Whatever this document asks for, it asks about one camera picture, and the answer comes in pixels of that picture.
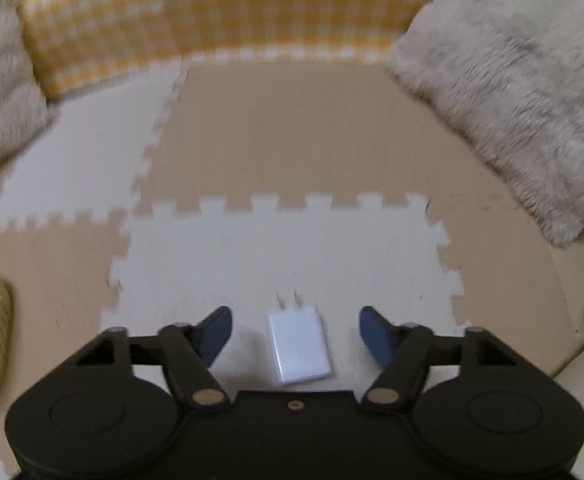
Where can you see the white plug charger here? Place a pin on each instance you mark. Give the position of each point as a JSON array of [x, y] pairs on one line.
[[297, 350]]

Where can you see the foam puzzle floor mat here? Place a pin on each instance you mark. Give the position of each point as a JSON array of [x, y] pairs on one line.
[[297, 135]]

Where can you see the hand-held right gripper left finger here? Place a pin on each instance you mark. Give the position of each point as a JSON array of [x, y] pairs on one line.
[[216, 334]]

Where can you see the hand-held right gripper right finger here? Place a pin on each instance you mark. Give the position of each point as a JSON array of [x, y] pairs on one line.
[[373, 336]]

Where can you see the yellow checked blanket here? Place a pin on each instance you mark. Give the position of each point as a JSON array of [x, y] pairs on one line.
[[221, 10]]

